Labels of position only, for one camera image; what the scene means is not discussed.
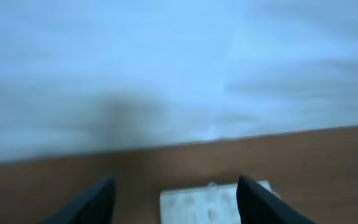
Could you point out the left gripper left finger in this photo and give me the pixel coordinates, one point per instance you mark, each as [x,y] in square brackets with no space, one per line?
[95,205]

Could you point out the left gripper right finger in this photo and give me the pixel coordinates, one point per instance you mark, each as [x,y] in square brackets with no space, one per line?
[256,205]

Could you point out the clear test tube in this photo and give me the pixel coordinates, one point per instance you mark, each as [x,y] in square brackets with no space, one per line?
[212,185]

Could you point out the white test tube rack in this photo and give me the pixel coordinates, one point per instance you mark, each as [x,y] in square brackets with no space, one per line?
[197,205]

